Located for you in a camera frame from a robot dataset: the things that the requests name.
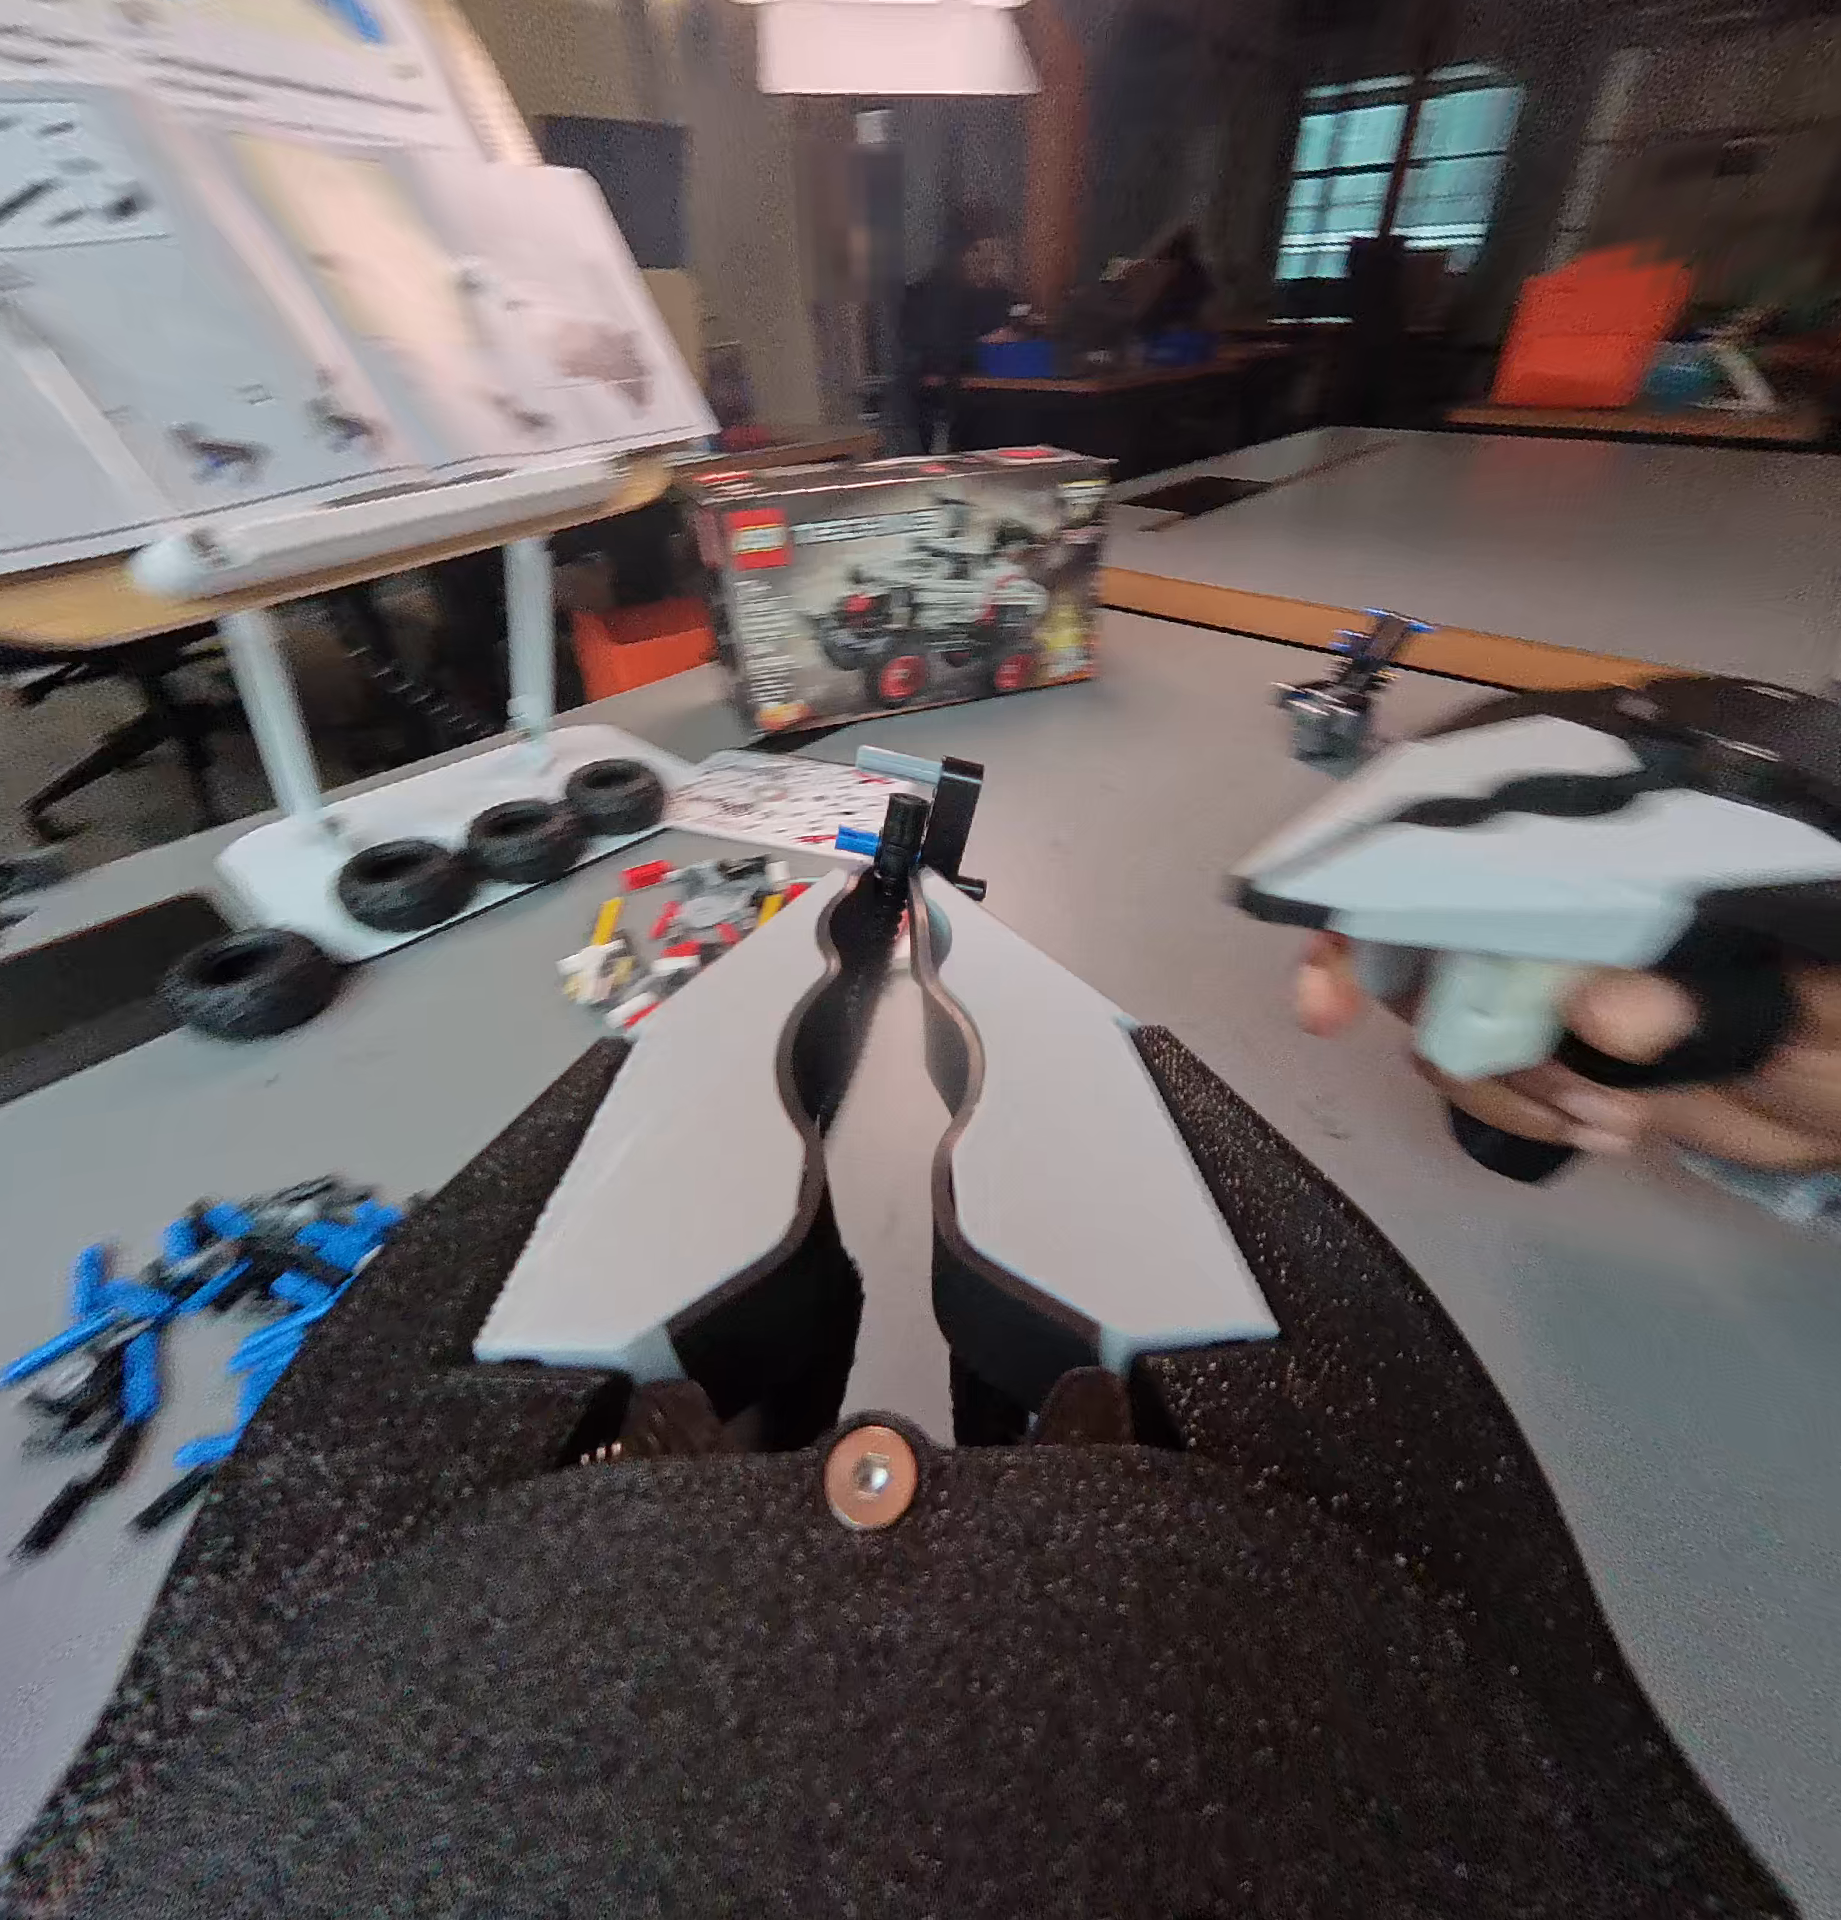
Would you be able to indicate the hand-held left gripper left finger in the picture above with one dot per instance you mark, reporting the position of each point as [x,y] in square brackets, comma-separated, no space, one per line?
[651,1201]

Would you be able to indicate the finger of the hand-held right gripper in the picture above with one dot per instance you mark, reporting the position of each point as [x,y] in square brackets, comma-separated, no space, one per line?
[1535,886]
[1521,757]

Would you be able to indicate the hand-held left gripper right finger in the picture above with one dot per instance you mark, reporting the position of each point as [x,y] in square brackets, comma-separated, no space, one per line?
[1101,1201]

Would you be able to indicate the black grey toy brick assembly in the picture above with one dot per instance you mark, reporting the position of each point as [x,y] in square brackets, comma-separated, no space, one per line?
[959,810]

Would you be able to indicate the person's right forearm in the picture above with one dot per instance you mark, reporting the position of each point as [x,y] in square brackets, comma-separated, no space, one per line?
[1820,1201]

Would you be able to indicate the grey desk with wooden edge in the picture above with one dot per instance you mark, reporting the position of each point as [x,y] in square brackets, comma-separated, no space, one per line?
[1535,526]

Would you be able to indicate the person's right hand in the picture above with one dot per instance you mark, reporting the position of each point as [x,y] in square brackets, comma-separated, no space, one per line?
[1836,1080]

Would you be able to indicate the grey toy brick subassembly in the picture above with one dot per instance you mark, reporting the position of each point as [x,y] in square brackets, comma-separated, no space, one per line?
[1333,721]

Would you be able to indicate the pile of assorted toy bricks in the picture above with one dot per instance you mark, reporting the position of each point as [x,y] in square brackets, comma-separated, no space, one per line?
[695,906]

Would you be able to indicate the black rubber toy tyre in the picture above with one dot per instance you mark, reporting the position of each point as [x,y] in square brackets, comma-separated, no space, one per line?
[614,795]
[253,986]
[408,886]
[527,841]

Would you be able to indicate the pile of blue black pins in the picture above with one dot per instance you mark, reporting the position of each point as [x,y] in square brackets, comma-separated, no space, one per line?
[259,1261]

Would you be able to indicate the white sticker sheet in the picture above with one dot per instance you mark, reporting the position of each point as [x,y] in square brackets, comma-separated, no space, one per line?
[771,795]

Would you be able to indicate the orange plastic object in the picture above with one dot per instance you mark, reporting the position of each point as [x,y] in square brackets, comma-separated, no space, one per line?
[1589,331]

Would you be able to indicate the orange storage crate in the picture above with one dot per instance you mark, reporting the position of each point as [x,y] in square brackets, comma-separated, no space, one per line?
[644,651]

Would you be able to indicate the paned window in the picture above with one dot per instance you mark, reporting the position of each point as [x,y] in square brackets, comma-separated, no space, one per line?
[1401,181]

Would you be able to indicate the white book stand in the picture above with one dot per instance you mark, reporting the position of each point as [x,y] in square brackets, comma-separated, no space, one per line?
[283,706]

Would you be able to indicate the toy truck cardboard box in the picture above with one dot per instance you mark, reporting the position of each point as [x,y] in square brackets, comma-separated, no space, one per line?
[891,601]

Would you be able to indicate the round wooden table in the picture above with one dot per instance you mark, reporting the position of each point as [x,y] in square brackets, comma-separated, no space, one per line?
[49,607]

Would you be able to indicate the white ceiling light panel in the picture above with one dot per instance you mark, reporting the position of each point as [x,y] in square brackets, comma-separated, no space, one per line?
[899,45]

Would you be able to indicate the building instruction booklet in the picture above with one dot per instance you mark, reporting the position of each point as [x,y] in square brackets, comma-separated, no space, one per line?
[259,300]

